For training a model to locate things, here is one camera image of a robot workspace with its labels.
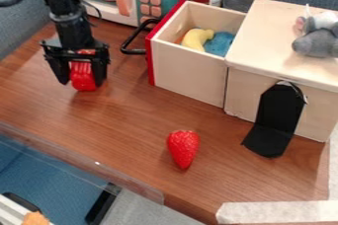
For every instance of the red toy onion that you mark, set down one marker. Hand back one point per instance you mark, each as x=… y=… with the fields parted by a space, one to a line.
x=82 y=76

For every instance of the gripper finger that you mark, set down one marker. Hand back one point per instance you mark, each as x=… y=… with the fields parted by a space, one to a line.
x=100 y=71
x=60 y=71

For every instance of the silver can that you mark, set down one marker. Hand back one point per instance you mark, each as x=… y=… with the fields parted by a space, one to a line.
x=238 y=2

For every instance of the black cloth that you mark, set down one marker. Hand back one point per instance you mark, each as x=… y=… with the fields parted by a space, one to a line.
x=275 y=120

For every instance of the drawer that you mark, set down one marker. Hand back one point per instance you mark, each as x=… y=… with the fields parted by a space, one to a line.
x=193 y=67

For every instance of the yellow toy banana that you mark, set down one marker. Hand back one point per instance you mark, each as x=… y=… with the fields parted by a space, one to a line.
x=196 y=39

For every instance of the grey plush mouse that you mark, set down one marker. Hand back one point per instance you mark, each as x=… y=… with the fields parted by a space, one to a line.
x=319 y=39

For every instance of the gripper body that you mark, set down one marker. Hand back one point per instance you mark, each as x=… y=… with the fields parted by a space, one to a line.
x=75 y=36

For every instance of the red toy strawberry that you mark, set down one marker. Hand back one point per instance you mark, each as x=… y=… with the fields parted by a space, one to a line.
x=183 y=148

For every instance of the cabinet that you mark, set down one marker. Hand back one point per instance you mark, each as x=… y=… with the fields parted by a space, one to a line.
x=268 y=44

